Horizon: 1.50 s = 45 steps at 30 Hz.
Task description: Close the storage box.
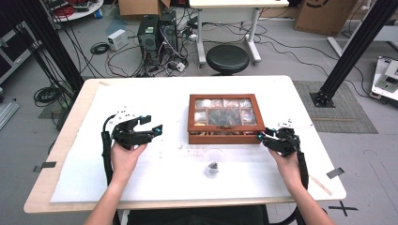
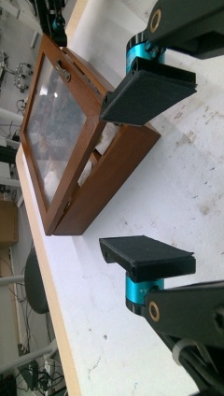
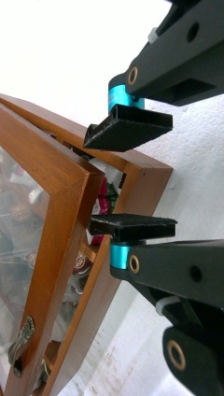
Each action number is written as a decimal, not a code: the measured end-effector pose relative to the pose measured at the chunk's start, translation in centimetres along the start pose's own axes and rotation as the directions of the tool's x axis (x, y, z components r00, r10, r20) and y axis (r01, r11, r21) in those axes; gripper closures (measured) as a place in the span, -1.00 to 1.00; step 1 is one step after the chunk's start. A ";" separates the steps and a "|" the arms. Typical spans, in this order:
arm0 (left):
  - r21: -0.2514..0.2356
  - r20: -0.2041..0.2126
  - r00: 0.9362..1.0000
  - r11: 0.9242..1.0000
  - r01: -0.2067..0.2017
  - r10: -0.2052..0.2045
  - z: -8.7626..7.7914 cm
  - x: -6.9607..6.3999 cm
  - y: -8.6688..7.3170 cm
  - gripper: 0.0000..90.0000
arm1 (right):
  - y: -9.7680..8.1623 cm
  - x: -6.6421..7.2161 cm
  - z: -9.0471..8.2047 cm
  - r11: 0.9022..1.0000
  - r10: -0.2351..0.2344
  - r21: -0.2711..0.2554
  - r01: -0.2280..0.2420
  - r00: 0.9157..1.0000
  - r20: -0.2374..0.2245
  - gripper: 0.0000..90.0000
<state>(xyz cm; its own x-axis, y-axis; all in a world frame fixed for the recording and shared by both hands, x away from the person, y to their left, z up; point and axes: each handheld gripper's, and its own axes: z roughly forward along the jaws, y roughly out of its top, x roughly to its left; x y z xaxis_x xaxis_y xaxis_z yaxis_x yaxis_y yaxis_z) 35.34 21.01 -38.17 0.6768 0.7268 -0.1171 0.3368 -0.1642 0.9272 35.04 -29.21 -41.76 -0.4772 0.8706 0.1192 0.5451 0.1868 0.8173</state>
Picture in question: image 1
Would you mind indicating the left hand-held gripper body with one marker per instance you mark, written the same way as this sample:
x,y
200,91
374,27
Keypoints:
x,y
130,134

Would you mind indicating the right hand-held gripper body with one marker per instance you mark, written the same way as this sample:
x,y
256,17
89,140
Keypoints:
x,y
283,142

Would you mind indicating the wooden tea box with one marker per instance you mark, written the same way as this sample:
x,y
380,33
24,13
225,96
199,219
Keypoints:
x,y
225,137

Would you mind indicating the clear glass cup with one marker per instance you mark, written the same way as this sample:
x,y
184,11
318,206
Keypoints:
x,y
216,156

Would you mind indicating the dark tea bag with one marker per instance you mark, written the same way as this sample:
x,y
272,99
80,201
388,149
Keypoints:
x,y
214,165

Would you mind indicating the person's right hand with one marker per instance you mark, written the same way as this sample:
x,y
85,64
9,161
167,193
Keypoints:
x,y
287,168

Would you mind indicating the person's left hand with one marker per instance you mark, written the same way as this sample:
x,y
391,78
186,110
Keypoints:
x,y
125,162

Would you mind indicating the thin wooden stick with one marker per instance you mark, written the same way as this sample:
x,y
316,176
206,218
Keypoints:
x,y
320,185

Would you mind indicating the black tape strip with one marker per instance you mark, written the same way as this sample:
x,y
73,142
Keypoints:
x,y
45,165
335,172

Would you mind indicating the white power strip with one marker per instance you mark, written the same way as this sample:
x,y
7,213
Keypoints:
x,y
181,66

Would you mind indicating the grey floor mat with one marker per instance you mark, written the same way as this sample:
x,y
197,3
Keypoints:
x,y
344,109

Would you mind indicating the black computer tower, green label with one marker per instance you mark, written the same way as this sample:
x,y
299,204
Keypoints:
x,y
147,37

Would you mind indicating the black round stool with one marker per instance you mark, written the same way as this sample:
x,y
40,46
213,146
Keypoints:
x,y
227,57

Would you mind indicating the white box device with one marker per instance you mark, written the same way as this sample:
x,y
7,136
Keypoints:
x,y
117,39

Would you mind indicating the small cardboard box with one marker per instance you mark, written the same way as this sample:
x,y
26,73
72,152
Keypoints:
x,y
140,7

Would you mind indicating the white machine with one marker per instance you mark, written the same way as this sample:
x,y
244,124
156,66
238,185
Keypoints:
x,y
386,81

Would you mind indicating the round white table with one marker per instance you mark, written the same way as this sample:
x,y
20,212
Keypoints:
x,y
84,12

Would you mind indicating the large cardboard box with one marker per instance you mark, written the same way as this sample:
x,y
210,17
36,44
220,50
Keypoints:
x,y
325,15

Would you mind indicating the white desk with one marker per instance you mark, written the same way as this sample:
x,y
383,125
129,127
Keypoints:
x,y
237,3

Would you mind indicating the black frame post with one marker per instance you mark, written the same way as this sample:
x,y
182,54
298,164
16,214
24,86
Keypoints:
x,y
350,53
50,40

